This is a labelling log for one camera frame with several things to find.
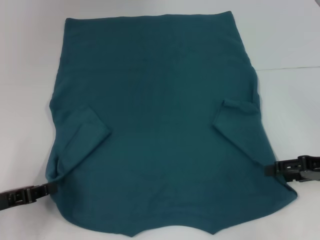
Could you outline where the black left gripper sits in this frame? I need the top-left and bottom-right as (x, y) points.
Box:
(0, 181), (59, 211)

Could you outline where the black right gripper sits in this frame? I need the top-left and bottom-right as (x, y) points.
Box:
(266, 156), (320, 183)

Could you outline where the blue teal shirt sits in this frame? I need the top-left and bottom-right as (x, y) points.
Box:
(44, 10), (300, 225)

